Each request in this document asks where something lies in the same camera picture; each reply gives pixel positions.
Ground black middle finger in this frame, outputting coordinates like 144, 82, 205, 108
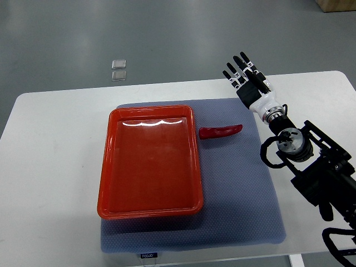
233, 56, 250, 80

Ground floor metal plate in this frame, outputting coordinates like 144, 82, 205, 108
111, 60, 126, 70
112, 70, 127, 81

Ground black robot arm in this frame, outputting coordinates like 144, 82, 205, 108
223, 52, 355, 266

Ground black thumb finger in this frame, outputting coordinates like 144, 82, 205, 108
253, 70, 270, 94

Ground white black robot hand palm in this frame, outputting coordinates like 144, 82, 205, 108
235, 77, 283, 123

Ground red pepper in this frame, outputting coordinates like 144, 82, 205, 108
199, 124, 243, 140

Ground black table label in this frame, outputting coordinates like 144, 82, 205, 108
140, 253, 158, 259

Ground white table leg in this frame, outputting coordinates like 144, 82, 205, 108
289, 254, 305, 267

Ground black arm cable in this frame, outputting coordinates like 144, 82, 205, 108
260, 135, 290, 169

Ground upper floor metal plate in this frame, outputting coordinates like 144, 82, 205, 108
111, 60, 126, 70

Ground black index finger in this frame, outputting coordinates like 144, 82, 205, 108
240, 52, 256, 72

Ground red plastic tray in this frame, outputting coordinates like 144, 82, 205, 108
97, 105, 204, 220

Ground blue grey foam mat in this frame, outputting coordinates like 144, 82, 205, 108
101, 98, 286, 254

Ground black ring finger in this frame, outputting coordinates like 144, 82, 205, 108
226, 62, 246, 85

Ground lower floor metal plate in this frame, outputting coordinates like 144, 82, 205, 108
112, 70, 127, 81

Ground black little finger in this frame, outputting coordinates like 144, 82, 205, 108
222, 70, 240, 90

